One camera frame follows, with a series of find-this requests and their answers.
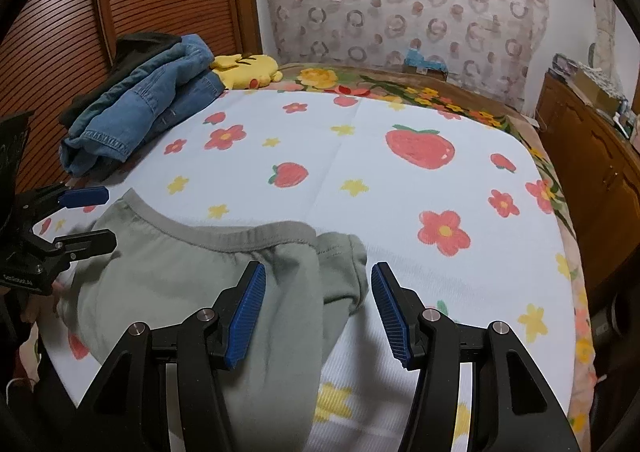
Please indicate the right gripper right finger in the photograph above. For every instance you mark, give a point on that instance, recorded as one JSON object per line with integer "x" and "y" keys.
{"x": 513, "y": 407}

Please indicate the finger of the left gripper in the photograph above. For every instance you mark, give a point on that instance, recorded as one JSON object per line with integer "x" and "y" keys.
{"x": 52, "y": 198}
{"x": 74, "y": 247}

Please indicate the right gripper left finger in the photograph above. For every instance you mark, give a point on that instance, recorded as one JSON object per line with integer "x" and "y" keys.
{"x": 125, "y": 407}

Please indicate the grey-green shorts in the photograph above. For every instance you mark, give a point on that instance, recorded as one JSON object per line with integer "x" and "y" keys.
{"x": 162, "y": 271}

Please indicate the person's left hand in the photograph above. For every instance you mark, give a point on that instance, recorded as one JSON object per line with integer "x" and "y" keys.
{"x": 38, "y": 306}

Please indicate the blue denim jeans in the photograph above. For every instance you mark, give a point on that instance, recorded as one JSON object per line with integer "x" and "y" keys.
{"x": 155, "y": 96}

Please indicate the dark black garment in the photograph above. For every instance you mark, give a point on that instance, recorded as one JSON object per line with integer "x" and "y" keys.
{"x": 132, "y": 50}

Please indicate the yellow Pikachu plush toy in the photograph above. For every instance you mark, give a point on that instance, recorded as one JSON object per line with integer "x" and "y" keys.
{"x": 246, "y": 72}

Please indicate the white strawberry flower bedsheet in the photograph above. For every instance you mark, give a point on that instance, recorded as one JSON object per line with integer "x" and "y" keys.
{"x": 453, "y": 206}

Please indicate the brown louvered wardrobe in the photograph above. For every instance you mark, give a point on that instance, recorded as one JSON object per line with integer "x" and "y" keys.
{"x": 57, "y": 49}

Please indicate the wooden sideboard cabinet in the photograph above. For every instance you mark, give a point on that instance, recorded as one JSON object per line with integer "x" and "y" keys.
{"x": 599, "y": 176}

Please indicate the cardboard box on cabinet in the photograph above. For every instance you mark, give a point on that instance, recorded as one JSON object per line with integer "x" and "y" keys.
{"x": 597, "y": 90}

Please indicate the blue cardboard box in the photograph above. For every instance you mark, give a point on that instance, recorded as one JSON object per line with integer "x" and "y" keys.
{"x": 431, "y": 66}

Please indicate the patterned lace curtain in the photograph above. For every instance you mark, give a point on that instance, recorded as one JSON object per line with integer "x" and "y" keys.
{"x": 487, "y": 45}

